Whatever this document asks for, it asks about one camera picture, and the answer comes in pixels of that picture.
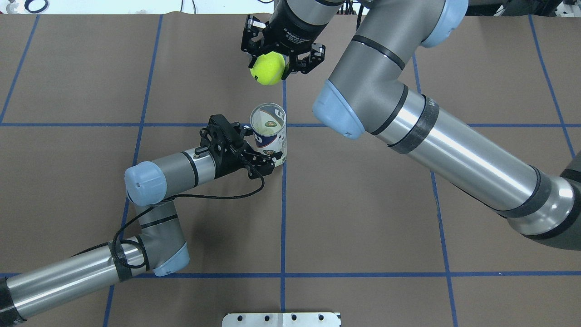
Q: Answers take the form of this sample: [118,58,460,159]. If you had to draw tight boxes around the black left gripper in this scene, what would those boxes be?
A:
[200,114,283,178]

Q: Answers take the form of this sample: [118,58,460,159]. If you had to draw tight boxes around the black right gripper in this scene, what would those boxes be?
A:
[241,9,326,76]

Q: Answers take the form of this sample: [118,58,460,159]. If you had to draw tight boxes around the yellow tennis ball with logo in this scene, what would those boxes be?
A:
[250,52,286,86]

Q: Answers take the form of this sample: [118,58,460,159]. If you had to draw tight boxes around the clear tennis ball can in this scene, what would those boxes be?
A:
[250,102,288,166]

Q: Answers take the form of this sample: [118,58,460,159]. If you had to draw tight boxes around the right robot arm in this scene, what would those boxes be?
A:
[313,0,581,251]

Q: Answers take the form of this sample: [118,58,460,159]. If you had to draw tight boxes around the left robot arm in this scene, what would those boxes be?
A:
[1,122,151,327]

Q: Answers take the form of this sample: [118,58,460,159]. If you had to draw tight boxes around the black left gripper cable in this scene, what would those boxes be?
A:
[111,154,266,269]

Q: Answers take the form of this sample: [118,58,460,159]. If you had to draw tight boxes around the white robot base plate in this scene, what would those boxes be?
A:
[222,312,342,327]

